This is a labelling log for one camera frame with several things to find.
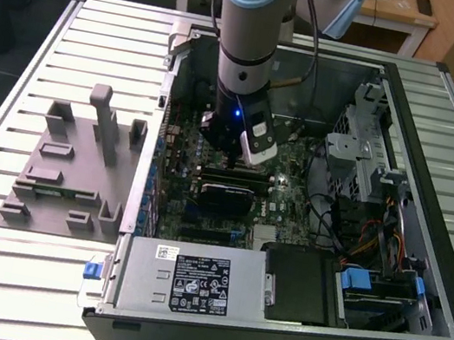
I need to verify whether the black RAM slot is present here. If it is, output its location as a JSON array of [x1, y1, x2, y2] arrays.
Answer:
[[201, 172, 272, 194], [202, 164, 273, 186]]

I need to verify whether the black graphics card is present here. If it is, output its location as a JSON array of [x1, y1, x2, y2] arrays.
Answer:
[[194, 179, 258, 219]]

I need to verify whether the green motherboard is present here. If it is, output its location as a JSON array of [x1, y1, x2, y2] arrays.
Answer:
[[144, 100, 349, 270]]

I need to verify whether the black expansion slot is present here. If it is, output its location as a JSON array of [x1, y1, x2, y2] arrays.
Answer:
[[178, 224, 230, 246]]

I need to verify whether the silver chipset heatsink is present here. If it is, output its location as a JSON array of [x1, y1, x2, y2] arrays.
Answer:
[[251, 223, 280, 250]]

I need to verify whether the silver metal drive cage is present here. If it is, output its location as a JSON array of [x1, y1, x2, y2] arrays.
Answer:
[[315, 76, 405, 207]]

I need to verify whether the grey parts rack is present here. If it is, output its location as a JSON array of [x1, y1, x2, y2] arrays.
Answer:
[[0, 69, 156, 250]]

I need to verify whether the silver power supply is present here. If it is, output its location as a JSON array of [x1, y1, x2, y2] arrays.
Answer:
[[94, 226, 283, 340]]

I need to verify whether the green RAM stick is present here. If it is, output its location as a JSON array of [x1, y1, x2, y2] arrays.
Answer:
[[31, 183, 77, 201]]

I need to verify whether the blue case latch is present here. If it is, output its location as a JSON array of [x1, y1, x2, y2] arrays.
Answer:
[[82, 258, 104, 283]]

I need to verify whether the hard disk in blue carrier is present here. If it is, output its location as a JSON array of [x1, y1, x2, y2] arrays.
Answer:
[[326, 263, 429, 340]]

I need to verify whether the black phone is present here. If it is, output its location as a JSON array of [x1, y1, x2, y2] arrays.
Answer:
[[412, 0, 437, 17]]

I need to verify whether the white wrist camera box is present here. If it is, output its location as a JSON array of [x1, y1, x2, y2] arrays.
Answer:
[[234, 98, 287, 171]]

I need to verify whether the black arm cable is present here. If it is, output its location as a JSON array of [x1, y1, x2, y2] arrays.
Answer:
[[286, 0, 329, 90]]

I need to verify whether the black wire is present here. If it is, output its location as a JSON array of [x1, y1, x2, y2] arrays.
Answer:
[[295, 187, 353, 256]]

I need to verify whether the yellow red wire bundle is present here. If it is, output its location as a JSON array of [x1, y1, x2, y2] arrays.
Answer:
[[346, 216, 382, 261]]

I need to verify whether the orange wire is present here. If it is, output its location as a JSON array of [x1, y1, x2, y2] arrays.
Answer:
[[385, 232, 412, 272]]

